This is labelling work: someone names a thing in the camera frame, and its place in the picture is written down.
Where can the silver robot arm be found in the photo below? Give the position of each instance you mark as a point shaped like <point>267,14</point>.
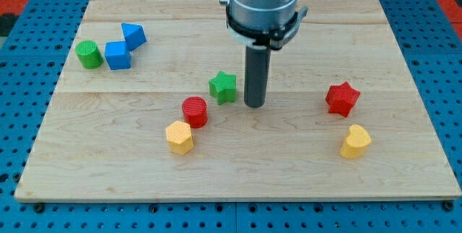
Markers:
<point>260,24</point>

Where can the green star block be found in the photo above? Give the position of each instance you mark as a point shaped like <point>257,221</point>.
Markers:
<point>223,87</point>

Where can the red cylinder block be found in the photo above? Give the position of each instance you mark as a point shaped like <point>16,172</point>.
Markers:
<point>195,111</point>

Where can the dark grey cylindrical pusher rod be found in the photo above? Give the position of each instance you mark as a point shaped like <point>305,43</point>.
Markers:
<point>257,63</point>

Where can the yellow hexagon block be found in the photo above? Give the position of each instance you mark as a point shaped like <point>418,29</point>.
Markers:
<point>179,137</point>

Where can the light wooden board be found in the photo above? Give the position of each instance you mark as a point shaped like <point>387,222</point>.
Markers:
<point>102,139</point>

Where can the red star block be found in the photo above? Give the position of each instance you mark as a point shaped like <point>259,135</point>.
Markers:
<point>341,99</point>

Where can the blue triangular prism block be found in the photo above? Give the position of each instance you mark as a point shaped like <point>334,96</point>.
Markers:
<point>133,35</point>

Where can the blue cube block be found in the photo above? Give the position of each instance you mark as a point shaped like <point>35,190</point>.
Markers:
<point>117,55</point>

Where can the yellow heart block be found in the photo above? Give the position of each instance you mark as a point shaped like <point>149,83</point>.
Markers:
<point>355,143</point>

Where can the green cylinder block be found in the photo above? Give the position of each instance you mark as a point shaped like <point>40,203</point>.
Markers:
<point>88,54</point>

